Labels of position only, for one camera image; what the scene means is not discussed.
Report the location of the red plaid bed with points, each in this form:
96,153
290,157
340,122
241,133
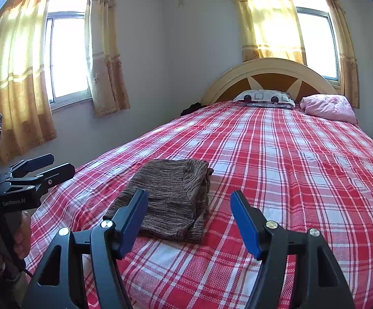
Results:
270,154

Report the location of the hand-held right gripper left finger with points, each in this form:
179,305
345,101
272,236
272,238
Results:
131,225

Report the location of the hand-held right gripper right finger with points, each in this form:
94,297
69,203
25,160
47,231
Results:
243,222

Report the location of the yellow patterned curtain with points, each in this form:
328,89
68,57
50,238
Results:
15,87
347,70
106,54
267,22

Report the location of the pink pillow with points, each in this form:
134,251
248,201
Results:
328,107

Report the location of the brown knit sweater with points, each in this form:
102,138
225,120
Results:
167,193

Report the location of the cream and brown headboard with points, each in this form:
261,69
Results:
275,82

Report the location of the white patterned pillow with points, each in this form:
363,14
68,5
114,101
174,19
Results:
263,98

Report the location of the sliding glass window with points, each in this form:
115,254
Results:
315,38
67,54

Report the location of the dark cloth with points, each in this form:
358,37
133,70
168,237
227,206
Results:
191,107

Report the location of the person's left hand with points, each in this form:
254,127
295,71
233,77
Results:
22,235

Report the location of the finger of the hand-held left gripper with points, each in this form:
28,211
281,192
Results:
32,165
57,175

